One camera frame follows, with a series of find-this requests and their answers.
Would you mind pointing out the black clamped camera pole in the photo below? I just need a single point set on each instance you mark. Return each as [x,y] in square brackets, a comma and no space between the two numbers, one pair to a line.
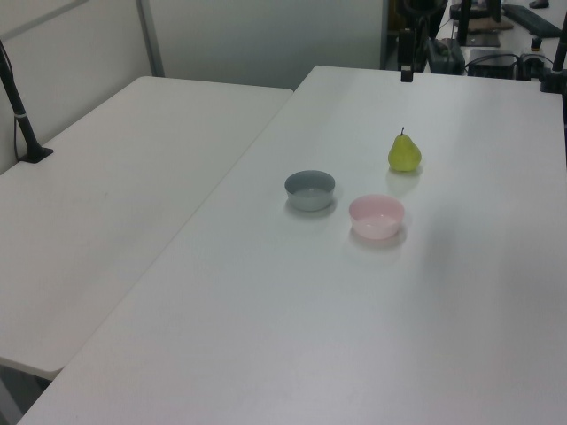
[557,57]

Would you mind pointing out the pink plastic bowl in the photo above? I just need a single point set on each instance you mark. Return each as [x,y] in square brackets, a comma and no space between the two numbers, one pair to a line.
[376,219]

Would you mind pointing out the emergency stop button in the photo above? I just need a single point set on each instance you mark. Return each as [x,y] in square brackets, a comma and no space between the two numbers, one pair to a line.
[536,44]

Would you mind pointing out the black camera pole with base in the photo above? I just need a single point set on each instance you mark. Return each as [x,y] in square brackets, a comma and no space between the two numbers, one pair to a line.
[20,119]

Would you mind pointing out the black controller box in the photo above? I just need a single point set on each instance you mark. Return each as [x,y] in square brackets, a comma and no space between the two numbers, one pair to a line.
[489,64]

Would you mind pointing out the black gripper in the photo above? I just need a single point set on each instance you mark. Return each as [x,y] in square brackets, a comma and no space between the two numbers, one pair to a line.
[406,46]

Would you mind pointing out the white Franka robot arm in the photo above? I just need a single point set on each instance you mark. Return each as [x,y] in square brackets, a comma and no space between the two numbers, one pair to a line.
[409,9]

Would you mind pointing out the green pear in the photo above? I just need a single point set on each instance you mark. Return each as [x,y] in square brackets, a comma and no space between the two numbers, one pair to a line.
[403,155]

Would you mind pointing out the black keyboard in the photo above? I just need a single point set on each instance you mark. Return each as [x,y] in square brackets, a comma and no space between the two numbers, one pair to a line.
[533,20]

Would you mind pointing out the black monitor stand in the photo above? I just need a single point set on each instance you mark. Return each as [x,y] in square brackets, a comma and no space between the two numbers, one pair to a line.
[465,26]

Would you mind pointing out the grey plastic bowl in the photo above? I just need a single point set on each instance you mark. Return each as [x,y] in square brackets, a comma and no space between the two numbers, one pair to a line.
[308,195]

